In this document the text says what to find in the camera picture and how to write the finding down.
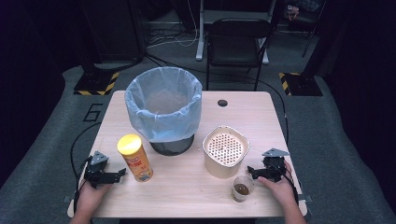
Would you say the person's left hand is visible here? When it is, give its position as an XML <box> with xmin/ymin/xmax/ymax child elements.
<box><xmin>76</xmin><ymin>182</ymin><xmax>114</xmax><ymax>216</ymax></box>

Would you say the black mesh trash bin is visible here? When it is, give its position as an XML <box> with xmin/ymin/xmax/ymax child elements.
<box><xmin>148</xmin><ymin>133</ymin><xmax>196</xmax><ymax>157</ymax></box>

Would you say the beige strainer container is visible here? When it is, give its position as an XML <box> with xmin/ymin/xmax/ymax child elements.
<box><xmin>202</xmin><ymin>124</ymin><xmax>251</xmax><ymax>180</ymax></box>

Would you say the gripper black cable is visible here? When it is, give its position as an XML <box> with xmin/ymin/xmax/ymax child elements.
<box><xmin>73</xmin><ymin>155</ymin><xmax>94</xmax><ymax>213</ymax></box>
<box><xmin>274</xmin><ymin>158</ymin><xmax>301</xmax><ymax>206</ymax></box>

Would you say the dark cabinet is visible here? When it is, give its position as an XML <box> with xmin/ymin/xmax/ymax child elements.
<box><xmin>78</xmin><ymin>0</ymin><xmax>148</xmax><ymax>63</ymax></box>

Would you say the blue plastic bin liner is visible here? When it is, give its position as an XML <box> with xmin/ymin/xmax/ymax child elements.
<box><xmin>124</xmin><ymin>65</ymin><xmax>204</xmax><ymax>144</ymax></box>

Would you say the white floor cable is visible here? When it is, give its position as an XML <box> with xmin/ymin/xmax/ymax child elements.
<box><xmin>145</xmin><ymin>0</ymin><xmax>201</xmax><ymax>50</ymax></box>

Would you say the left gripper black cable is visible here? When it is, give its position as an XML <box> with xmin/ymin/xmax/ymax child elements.
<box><xmin>73</xmin><ymin>155</ymin><xmax>94</xmax><ymax>213</ymax></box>

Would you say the paper cup with brown liquid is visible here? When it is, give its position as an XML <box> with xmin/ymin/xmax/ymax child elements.
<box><xmin>231</xmin><ymin>175</ymin><xmax>255</xmax><ymax>203</ymax></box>

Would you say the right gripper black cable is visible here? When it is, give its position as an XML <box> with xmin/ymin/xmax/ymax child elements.
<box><xmin>274</xmin><ymin>158</ymin><xmax>301</xmax><ymax>206</ymax></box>

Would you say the hazard striped stand base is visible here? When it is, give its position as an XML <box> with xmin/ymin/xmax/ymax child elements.
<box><xmin>73</xmin><ymin>71</ymin><xmax>120</xmax><ymax>97</ymax></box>
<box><xmin>277</xmin><ymin>72</ymin><xmax>324</xmax><ymax>97</ymax></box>

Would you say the person's right hand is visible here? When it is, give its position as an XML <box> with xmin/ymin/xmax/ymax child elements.
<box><xmin>257</xmin><ymin>160</ymin><xmax>297</xmax><ymax>208</ymax></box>

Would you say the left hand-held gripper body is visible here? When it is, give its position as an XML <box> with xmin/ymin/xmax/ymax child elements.
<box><xmin>82</xmin><ymin>150</ymin><xmax>110</xmax><ymax>189</ymax></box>

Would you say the black folding chair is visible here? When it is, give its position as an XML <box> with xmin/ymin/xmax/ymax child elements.
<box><xmin>205</xmin><ymin>17</ymin><xmax>273</xmax><ymax>92</ymax></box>

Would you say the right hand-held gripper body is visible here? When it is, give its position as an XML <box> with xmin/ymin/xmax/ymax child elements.
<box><xmin>261</xmin><ymin>147</ymin><xmax>291</xmax><ymax>183</ymax></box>

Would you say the yellow chip can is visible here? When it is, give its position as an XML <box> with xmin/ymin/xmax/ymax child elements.
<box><xmin>116</xmin><ymin>133</ymin><xmax>154</xmax><ymax>183</ymax></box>

